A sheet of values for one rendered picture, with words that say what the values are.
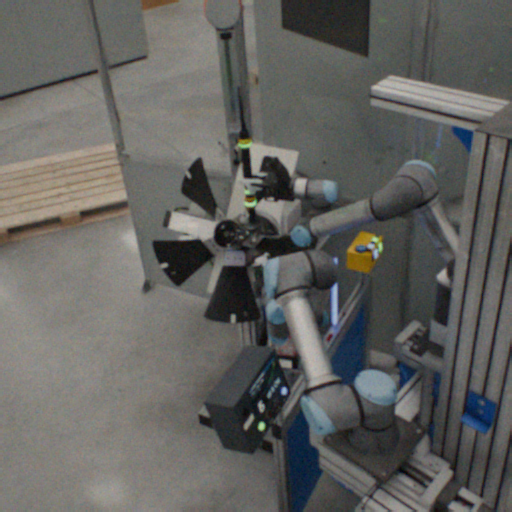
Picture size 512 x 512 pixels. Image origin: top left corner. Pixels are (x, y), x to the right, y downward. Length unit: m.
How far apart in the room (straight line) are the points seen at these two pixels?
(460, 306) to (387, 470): 0.55
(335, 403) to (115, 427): 1.91
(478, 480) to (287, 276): 0.82
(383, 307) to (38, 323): 2.14
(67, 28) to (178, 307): 4.40
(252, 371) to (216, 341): 1.95
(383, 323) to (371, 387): 1.70
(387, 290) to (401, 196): 1.37
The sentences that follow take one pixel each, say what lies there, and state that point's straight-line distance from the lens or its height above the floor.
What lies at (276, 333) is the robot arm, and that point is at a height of 1.08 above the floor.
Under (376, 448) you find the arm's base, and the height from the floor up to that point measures 1.06.
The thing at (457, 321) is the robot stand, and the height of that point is 1.49.
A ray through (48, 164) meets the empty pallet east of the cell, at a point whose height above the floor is 0.14.
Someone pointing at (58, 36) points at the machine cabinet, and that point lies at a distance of 7.84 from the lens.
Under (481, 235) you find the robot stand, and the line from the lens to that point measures 1.61.
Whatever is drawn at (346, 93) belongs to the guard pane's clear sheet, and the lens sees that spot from 2.98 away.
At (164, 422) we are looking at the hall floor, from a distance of 3.56.
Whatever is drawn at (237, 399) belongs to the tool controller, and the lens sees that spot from 1.91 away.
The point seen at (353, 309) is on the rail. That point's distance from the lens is 2.78.
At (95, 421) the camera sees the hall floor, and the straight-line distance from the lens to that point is 3.66.
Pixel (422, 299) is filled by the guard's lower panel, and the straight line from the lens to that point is 3.39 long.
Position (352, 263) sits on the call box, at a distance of 2.75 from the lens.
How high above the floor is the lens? 2.68
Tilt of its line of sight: 36 degrees down
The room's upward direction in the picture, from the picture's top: 5 degrees counter-clockwise
